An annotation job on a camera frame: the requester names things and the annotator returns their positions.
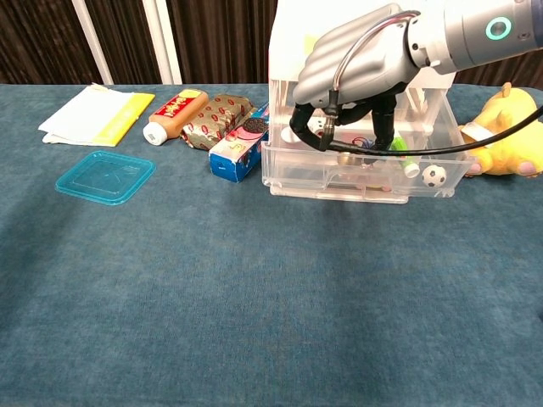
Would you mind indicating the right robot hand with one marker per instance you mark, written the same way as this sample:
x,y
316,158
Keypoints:
x,y
360,63

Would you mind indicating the clear plastic drawer unit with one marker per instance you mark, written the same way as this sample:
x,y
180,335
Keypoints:
x,y
288,42

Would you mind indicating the clear plastic drawer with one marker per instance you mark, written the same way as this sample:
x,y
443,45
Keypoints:
x,y
297,169

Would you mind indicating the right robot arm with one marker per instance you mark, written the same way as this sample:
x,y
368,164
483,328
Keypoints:
x,y
475,34

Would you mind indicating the yellow sticky note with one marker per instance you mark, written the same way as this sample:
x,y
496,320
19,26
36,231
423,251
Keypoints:
x,y
309,44

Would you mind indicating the white dice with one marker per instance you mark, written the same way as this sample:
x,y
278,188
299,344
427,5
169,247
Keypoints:
x,y
316,126

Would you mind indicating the white round cap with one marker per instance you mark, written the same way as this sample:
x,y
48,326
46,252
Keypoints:
x,y
288,135

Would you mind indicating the green glue stick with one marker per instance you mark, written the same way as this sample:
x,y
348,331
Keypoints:
x,y
410,169

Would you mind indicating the small soccer ball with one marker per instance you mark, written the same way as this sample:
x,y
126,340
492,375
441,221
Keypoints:
x,y
434,176

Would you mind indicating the gold red-patterned snack packet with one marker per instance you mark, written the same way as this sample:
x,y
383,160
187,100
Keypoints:
x,y
216,116

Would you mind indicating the blue pink cookie box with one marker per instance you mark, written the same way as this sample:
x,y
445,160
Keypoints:
x,y
235,154

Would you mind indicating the yellow plush toy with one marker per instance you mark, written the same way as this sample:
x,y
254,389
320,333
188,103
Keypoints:
x,y
509,144

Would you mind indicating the brown drink bottle red label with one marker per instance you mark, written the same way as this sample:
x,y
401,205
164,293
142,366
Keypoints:
x,y
178,112

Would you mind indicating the blue table cloth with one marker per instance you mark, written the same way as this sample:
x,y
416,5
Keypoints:
x,y
254,297

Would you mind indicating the teal plastic lid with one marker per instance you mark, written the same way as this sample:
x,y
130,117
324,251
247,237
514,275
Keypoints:
x,y
106,178

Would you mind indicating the white and yellow paper booklet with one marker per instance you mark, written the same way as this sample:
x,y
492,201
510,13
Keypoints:
x,y
85,114

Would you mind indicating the wide white frame post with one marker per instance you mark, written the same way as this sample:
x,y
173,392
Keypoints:
x,y
163,42

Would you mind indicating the thin white frame post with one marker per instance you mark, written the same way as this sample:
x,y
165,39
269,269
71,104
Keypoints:
x,y
91,42

